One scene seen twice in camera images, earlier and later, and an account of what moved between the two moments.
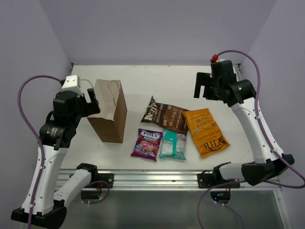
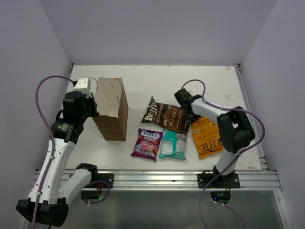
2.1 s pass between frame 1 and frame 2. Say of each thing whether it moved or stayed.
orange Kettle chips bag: stayed
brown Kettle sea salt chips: stayed
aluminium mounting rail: stayed
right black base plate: stayed
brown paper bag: moved
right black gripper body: moved
